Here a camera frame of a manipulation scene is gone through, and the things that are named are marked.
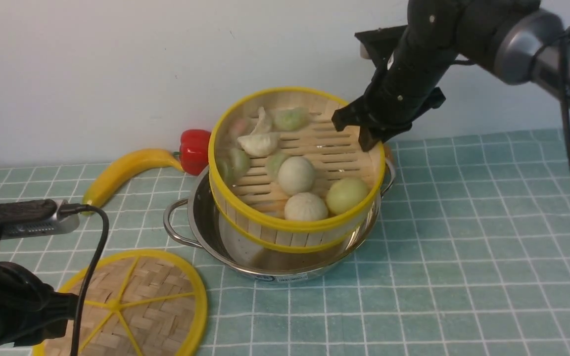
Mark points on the green-white dumpling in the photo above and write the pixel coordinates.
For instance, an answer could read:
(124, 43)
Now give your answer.
(291, 120)

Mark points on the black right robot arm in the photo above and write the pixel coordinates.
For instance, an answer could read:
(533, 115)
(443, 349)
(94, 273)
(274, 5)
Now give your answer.
(515, 40)

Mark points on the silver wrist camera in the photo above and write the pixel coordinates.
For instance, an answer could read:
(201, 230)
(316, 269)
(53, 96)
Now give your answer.
(56, 224)

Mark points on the yellow banana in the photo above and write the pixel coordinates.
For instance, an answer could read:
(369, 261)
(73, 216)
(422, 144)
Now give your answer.
(123, 169)

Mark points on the yellow-rimmed bamboo steamer basket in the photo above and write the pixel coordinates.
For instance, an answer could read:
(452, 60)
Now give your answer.
(255, 204)

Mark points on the white bun near rim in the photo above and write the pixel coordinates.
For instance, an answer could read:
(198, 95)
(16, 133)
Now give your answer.
(305, 207)

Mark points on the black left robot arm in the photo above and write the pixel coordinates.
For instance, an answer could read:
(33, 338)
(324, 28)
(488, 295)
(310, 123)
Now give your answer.
(32, 311)

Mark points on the yellowish round bun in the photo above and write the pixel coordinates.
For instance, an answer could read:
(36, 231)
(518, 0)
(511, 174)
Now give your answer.
(346, 194)

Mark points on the white folded dumpling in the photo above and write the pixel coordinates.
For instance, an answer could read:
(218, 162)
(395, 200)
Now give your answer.
(259, 145)

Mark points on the pale dumpling at back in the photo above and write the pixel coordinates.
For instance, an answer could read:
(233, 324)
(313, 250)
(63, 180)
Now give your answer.
(263, 124)

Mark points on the red bell pepper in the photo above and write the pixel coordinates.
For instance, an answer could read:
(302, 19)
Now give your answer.
(193, 151)

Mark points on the pink dumpling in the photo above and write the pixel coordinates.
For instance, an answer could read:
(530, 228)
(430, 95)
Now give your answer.
(240, 127)

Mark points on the stainless steel pot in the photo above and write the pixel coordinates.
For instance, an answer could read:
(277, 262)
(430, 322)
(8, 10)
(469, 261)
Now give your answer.
(217, 236)

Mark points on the small green dumpling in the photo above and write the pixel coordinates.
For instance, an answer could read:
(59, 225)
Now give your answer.
(273, 164)

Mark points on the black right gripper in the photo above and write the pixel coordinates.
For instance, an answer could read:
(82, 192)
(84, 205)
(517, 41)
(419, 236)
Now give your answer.
(409, 68)

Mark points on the green dumpling at left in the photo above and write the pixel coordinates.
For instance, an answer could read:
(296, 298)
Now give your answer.
(233, 164)

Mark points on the woven bamboo steamer lid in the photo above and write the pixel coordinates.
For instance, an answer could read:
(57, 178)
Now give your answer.
(143, 303)

